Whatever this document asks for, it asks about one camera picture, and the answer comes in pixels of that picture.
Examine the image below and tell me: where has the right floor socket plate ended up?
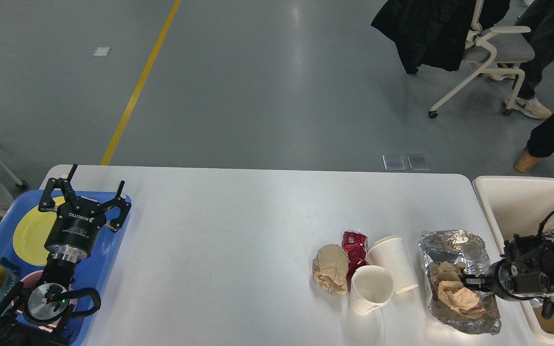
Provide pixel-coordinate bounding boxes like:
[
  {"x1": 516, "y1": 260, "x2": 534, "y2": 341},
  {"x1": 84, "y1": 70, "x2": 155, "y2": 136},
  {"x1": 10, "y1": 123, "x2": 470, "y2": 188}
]
[{"x1": 407, "y1": 155, "x2": 431, "y2": 171}]

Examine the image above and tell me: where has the crushed red can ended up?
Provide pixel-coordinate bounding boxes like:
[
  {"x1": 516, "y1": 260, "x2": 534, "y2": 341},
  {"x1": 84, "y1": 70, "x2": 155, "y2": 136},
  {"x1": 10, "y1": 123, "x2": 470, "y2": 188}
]
[{"x1": 341, "y1": 231, "x2": 368, "y2": 279}]

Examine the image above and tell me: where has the white office chair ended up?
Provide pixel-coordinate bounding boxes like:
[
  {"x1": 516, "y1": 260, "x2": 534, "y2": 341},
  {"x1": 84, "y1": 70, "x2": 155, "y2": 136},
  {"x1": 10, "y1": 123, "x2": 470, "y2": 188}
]
[{"x1": 428, "y1": 0, "x2": 534, "y2": 119}]

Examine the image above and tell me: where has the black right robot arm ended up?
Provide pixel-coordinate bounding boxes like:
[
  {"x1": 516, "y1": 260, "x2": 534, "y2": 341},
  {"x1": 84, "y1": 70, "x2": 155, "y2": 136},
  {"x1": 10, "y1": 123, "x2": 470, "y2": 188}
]
[{"x1": 461, "y1": 210, "x2": 554, "y2": 320}]

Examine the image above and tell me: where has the white paper cup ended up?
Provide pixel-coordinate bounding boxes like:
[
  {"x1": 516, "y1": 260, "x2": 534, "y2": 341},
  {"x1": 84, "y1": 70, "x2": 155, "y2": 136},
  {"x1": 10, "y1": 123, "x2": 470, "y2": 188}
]
[
  {"x1": 366, "y1": 236, "x2": 418, "y2": 294},
  {"x1": 349, "y1": 265, "x2": 394, "y2": 315}
]

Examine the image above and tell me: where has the black jacket on chair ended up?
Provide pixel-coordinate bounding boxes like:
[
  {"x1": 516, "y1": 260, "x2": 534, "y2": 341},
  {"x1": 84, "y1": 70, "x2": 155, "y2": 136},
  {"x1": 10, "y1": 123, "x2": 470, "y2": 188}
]
[{"x1": 370, "y1": 0, "x2": 511, "y2": 75}]

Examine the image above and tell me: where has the yellow plastic plate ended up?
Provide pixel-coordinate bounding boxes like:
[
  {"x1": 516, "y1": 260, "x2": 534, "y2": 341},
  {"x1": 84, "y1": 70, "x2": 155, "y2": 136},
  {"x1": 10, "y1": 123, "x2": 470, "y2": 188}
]
[{"x1": 12, "y1": 191, "x2": 57, "y2": 267}]

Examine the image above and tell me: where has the white plastic bin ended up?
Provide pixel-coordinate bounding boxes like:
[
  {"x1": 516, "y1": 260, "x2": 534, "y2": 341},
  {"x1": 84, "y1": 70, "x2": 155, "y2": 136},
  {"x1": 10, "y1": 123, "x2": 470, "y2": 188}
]
[{"x1": 473, "y1": 176, "x2": 554, "y2": 345}]

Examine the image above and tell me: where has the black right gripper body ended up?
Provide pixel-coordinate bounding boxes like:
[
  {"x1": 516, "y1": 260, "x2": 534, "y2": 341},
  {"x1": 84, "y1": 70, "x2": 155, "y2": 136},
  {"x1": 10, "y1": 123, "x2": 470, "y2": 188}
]
[{"x1": 481, "y1": 259, "x2": 511, "y2": 299}]

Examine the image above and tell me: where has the foil bag with paper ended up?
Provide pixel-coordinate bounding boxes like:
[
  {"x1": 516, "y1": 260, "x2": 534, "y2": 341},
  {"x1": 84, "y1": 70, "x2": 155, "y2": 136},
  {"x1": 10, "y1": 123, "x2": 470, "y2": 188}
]
[{"x1": 418, "y1": 230, "x2": 501, "y2": 335}]

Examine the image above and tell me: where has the left floor socket plate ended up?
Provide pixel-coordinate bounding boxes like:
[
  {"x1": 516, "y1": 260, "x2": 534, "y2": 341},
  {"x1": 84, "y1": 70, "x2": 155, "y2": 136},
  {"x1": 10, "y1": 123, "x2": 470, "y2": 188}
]
[{"x1": 382, "y1": 155, "x2": 406, "y2": 171}]

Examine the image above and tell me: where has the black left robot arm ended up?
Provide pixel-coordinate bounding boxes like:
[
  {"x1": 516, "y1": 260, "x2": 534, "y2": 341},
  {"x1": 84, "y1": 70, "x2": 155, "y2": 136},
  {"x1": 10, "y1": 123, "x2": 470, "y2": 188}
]
[{"x1": 0, "y1": 165, "x2": 132, "y2": 346}]

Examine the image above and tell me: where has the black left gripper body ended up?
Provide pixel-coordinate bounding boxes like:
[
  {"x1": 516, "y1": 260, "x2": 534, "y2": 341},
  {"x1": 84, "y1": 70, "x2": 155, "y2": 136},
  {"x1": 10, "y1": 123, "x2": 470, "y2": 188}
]
[{"x1": 44, "y1": 198, "x2": 106, "y2": 260}]

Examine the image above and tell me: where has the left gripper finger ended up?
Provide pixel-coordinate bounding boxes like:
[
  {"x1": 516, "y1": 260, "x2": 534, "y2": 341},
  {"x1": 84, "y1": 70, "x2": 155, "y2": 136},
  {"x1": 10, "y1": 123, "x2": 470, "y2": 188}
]
[
  {"x1": 97, "y1": 180, "x2": 131, "y2": 233},
  {"x1": 37, "y1": 163, "x2": 77, "y2": 213}
]

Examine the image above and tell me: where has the floor socket plate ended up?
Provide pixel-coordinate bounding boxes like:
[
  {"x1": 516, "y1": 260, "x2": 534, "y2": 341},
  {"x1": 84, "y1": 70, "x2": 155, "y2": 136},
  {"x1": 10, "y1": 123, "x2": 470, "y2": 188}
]
[
  {"x1": 407, "y1": 155, "x2": 431, "y2": 171},
  {"x1": 382, "y1": 155, "x2": 406, "y2": 171}
]

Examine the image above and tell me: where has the crumpled brown paper ball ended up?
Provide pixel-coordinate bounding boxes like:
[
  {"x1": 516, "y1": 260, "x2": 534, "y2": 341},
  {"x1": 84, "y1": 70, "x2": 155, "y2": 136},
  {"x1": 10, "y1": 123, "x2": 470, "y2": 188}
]
[{"x1": 312, "y1": 245, "x2": 349, "y2": 296}]

